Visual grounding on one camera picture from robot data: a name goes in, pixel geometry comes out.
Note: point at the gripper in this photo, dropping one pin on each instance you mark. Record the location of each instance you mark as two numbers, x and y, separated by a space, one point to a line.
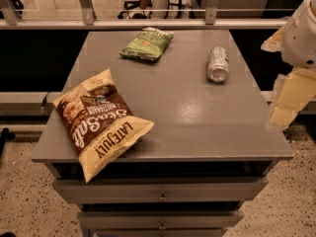
300 43

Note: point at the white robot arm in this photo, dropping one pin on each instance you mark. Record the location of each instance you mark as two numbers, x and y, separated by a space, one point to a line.
296 41

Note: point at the silver 7up can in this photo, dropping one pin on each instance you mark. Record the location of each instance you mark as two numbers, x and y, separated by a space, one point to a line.
218 65

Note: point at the grey drawer cabinet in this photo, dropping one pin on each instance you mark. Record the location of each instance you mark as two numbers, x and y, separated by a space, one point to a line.
202 129

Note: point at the upper grey drawer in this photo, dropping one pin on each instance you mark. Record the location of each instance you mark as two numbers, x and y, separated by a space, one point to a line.
164 190

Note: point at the grey drawer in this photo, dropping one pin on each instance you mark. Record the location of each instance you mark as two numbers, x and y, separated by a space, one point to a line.
160 220
164 190

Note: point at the green chip bag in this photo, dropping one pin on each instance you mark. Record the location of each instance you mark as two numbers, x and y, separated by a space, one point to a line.
149 44

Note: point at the black office chair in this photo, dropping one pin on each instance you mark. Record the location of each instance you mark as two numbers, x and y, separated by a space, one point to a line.
133 0

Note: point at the brown yellow Late July bag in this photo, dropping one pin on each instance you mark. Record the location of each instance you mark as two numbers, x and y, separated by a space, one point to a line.
100 124

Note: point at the lower grey drawer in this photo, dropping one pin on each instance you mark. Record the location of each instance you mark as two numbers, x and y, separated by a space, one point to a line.
160 220

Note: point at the metal railing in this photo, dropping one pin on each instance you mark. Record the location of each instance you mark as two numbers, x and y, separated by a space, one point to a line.
83 15

